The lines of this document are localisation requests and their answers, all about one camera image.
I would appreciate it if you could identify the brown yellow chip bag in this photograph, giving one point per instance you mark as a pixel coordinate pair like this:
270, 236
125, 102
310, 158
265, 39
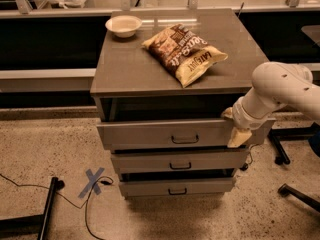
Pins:
184, 54

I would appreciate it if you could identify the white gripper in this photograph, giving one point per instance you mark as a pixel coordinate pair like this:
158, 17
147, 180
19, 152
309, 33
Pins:
239, 118

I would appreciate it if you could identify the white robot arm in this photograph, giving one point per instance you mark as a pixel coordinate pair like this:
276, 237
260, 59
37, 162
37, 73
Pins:
274, 86

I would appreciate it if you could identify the grey drawer cabinet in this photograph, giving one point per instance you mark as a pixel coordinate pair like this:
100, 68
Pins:
130, 85

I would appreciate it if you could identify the blue tape cross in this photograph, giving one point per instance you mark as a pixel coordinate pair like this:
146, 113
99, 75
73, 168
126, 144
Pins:
92, 183

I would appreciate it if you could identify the grey middle drawer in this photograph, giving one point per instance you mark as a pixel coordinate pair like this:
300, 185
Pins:
179, 160

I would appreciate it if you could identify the grey drawer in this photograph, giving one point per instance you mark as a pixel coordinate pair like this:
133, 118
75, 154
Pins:
179, 160
176, 187
165, 134

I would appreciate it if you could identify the black stand leg left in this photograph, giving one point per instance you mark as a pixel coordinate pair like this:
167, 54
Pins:
33, 224

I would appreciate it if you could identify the black stand leg right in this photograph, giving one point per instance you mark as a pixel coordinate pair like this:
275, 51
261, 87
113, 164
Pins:
275, 136

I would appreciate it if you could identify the grey top drawer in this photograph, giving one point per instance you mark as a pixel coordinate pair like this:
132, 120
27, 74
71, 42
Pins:
165, 134

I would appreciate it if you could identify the black stand leg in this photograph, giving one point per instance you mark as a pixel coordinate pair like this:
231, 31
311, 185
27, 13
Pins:
33, 224
275, 136

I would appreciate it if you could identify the grey bottom drawer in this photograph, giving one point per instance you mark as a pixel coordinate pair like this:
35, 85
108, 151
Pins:
176, 187

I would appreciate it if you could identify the white paper bowl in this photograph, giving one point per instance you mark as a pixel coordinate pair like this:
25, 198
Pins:
123, 26

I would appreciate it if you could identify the black chair base leg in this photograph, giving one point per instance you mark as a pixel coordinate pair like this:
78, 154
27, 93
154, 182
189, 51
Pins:
286, 190

